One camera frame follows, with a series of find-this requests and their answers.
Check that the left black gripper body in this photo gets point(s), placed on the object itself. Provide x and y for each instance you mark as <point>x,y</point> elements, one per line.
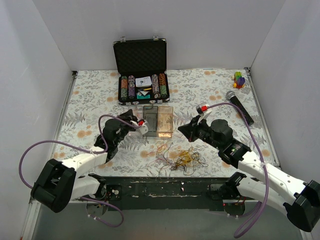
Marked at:
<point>127,119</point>

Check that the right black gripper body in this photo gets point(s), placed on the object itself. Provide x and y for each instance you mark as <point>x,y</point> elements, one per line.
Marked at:
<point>194,129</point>

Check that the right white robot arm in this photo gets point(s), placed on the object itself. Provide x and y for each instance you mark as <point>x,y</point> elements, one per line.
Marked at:
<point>297,199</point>

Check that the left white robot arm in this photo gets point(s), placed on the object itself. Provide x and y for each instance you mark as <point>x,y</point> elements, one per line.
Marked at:
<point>62,181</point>

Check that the teal card box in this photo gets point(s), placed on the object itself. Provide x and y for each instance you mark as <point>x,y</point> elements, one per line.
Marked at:
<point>142,95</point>

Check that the floral table mat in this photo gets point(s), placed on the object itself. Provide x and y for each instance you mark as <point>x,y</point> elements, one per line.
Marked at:
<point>95,95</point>

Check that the purple poker chip row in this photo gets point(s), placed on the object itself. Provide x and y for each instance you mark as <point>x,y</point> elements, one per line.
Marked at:
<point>131,87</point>

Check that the clear plastic organizer box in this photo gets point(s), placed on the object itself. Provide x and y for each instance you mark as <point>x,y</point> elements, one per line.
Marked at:
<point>158,118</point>

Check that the orange poker chip row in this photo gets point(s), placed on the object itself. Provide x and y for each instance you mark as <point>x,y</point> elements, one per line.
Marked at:
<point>124,88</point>

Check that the white playing card deck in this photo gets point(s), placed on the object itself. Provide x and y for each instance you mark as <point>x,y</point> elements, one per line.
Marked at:
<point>142,82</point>

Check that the black handheld microphone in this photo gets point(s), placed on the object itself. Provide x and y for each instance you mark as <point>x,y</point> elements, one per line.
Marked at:
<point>231,96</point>

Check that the grey poker chip row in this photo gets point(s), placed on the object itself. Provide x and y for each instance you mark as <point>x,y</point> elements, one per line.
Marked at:
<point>155,86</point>

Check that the orange green chip row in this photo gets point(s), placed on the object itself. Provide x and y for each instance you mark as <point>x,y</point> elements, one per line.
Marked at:
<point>162,85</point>

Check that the black poker chip case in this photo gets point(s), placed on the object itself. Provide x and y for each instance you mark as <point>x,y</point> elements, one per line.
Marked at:
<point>141,58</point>

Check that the colourful toy block train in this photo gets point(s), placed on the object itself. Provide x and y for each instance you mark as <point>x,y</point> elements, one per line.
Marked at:
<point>238,80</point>

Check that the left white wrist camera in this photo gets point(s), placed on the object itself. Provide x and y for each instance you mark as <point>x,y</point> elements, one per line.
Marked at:
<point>140,126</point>

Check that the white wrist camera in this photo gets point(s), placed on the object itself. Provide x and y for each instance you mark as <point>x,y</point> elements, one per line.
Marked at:
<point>203,111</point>
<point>140,126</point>

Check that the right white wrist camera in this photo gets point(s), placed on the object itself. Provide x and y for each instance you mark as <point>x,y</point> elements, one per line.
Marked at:
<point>203,111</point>

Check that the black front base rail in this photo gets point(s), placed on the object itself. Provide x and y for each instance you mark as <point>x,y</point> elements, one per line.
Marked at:
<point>172,193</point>

